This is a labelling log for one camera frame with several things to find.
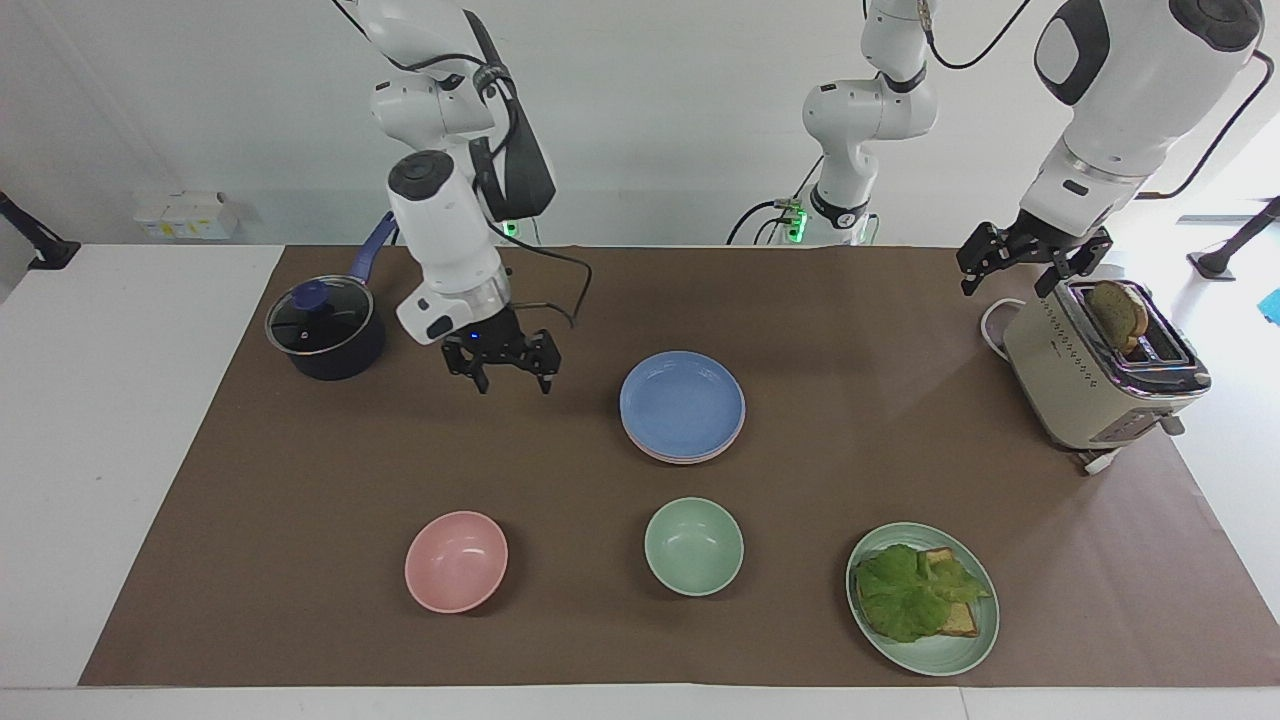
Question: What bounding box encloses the green lettuce leaf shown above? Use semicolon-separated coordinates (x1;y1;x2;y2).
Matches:
855;544;992;644

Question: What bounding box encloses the green plate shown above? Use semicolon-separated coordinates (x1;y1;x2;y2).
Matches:
846;522;1000;677

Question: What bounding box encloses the brown bread slice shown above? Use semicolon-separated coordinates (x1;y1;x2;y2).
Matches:
1087;280;1150;352

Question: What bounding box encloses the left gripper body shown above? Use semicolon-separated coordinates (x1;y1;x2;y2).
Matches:
998;221;1114;265

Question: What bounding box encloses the pink bowl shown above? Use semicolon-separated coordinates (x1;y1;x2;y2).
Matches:
404;511;509;614

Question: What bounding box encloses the black cable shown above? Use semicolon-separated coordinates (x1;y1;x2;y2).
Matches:
1135;48;1277;202
922;0;1033;72
726;155;827;247
487;215;593;331

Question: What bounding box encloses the glass pot lid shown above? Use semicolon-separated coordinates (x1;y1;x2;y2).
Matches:
265;277;374;357

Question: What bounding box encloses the black stand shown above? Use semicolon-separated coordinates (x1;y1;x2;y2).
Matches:
0;190;82;272
1187;196;1280;280

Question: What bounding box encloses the white toaster cable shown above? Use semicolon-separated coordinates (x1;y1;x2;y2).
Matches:
979;297;1028;357

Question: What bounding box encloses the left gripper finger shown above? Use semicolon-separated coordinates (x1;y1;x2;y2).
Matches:
1033;240;1114;299
956;223;1010;297

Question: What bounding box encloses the blue plate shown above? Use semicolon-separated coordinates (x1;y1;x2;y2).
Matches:
619;350;746;461

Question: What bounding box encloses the toast slice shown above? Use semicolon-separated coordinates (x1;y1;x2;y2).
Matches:
922;547;982;638

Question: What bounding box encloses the green bowl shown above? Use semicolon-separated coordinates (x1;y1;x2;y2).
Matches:
644;497;745;598

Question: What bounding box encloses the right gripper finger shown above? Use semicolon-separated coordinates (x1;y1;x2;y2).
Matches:
441;340;492;395
514;329;562;394

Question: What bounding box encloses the beige toaster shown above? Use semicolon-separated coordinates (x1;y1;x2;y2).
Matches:
1002;278;1212;454

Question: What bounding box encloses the dark blue pot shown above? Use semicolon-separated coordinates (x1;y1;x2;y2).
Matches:
264;211;399;382

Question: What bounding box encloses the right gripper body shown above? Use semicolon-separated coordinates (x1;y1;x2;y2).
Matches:
447;306;533;365

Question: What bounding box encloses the pink plate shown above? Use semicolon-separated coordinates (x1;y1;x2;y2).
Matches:
622;400;748;466

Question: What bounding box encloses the white wall box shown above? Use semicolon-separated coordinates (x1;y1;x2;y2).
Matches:
133;189;242;242

